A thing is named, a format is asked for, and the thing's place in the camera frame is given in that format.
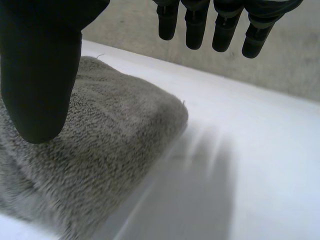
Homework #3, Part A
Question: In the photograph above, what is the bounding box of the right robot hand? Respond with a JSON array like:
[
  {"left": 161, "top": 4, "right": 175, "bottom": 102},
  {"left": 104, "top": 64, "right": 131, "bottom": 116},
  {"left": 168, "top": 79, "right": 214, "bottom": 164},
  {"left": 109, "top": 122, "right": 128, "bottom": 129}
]
[{"left": 0, "top": 0, "right": 304, "bottom": 145}]

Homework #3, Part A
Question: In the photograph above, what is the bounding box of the grey towel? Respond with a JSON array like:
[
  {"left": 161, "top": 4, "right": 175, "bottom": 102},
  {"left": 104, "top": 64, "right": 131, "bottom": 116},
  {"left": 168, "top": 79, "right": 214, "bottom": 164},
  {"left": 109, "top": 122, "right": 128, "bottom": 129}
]
[{"left": 0, "top": 55, "right": 190, "bottom": 240}]

